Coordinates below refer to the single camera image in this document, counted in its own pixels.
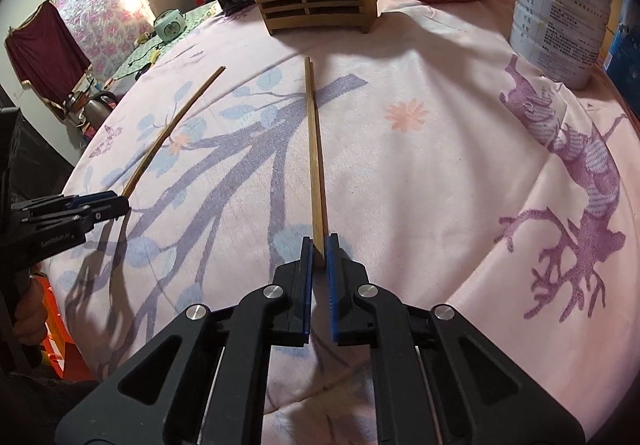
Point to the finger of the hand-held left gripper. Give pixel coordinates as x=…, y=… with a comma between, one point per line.
x=105, y=212
x=95, y=197

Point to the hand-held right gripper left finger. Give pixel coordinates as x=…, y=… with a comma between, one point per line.
x=306, y=285

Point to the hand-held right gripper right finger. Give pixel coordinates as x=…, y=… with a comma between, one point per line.
x=334, y=285

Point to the bamboo chopstick with red print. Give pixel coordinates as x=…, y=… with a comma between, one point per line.
x=175, y=125

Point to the plain bamboo chopstick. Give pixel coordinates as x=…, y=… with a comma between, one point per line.
x=316, y=150

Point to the person's left hand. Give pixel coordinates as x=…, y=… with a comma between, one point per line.
x=32, y=310

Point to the metal kettle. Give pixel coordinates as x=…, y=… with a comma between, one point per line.
x=99, y=107

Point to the pink floral tablecloth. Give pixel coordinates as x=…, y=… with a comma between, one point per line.
x=425, y=165

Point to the dark red hanging cloth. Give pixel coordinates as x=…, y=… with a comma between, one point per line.
x=47, y=52

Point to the green patterned side table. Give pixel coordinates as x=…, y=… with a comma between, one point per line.
x=150, y=52

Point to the floral curtain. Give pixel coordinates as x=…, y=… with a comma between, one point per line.
x=105, y=20

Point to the light green rice cooker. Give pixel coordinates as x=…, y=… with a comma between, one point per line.
x=170, y=27

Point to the milk powder tin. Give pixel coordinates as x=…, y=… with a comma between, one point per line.
x=560, y=10

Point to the blue box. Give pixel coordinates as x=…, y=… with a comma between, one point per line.
x=625, y=55

